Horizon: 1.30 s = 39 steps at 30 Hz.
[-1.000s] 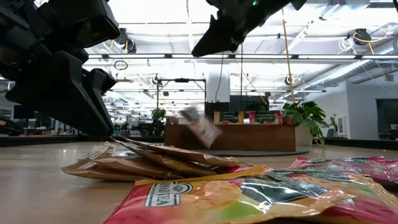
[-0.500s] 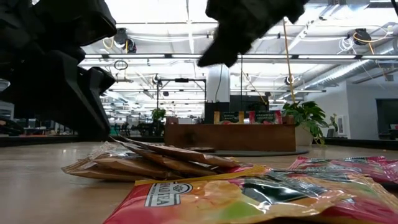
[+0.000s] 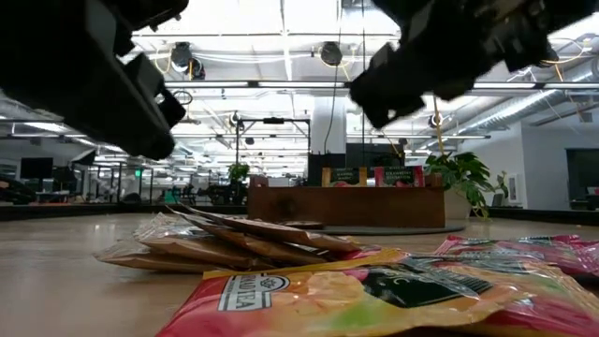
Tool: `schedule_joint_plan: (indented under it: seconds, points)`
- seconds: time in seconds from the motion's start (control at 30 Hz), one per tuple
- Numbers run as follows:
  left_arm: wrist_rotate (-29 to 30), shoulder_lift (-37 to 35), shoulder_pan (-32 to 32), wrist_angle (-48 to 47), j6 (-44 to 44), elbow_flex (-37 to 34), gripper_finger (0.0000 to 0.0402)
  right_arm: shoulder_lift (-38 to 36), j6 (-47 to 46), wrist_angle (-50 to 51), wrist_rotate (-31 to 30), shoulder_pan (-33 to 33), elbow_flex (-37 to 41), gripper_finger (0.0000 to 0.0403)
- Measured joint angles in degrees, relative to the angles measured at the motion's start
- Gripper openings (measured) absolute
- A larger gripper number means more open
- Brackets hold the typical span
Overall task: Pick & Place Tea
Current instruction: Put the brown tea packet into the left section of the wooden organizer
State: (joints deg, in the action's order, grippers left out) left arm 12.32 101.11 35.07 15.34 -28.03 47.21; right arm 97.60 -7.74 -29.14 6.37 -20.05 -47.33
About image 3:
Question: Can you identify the black background monitor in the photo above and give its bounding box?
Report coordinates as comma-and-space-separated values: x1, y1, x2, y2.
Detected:
19, 157, 54, 180

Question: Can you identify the wooden tea organizer box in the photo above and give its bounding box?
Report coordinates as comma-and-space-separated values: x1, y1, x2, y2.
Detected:
246, 172, 446, 229

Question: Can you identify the black studio softbox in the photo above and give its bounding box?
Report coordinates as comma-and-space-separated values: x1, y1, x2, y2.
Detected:
69, 148, 97, 167

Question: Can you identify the yellow hanging cable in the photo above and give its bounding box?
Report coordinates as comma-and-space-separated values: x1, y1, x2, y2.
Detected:
431, 95, 446, 158

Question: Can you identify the long ceiling light bar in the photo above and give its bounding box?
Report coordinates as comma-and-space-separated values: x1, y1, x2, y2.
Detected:
170, 133, 492, 140

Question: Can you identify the black hanging power cable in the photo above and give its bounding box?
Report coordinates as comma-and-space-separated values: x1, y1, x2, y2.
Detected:
360, 0, 366, 169

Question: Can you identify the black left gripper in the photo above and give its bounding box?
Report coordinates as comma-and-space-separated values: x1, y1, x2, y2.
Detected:
0, 0, 189, 161

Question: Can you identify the dark glass doorway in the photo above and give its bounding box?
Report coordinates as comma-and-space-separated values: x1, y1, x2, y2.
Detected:
565, 148, 599, 212

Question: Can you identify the grey round woven placemat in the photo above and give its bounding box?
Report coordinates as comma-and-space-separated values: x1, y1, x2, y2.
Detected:
280, 223, 467, 237

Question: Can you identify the green potted plant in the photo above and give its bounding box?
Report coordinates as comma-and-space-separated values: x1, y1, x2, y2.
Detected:
423, 152, 510, 221

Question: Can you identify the background green plant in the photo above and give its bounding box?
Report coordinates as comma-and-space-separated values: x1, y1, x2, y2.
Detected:
227, 162, 252, 184

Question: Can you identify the white building pillar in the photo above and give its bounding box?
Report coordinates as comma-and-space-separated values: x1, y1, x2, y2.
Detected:
311, 95, 348, 155

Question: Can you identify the silver ceiling air duct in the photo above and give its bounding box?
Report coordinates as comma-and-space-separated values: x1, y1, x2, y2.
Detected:
460, 88, 570, 137

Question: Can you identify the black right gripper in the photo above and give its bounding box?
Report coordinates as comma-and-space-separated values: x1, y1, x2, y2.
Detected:
348, 0, 520, 130

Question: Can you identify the mango tea sachet orange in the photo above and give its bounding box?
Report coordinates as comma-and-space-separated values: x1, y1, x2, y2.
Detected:
321, 167, 369, 188
155, 247, 599, 337

